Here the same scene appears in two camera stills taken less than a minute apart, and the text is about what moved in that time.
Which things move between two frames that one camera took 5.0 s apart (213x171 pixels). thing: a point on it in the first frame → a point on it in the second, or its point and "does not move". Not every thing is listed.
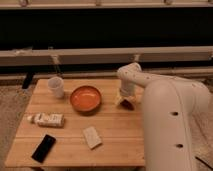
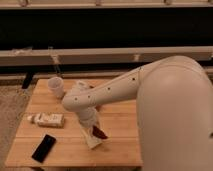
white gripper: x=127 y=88 → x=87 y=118
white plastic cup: x=56 y=86 does not move
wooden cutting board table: x=85 y=127 does not move
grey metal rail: x=75 y=56 does not move
